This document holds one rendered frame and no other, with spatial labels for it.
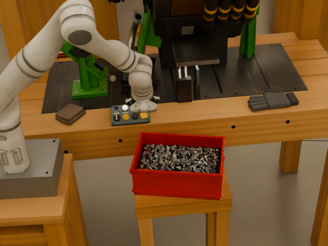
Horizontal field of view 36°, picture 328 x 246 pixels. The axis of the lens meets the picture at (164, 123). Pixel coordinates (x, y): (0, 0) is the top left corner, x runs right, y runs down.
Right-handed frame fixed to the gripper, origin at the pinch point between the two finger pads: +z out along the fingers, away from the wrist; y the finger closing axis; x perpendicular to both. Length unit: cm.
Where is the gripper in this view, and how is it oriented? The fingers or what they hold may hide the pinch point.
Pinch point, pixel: (143, 106)
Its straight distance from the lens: 188.6
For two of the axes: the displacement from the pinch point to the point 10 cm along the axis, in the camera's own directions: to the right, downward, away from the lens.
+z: -0.1, 3.2, 9.5
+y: -10.0, 0.9, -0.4
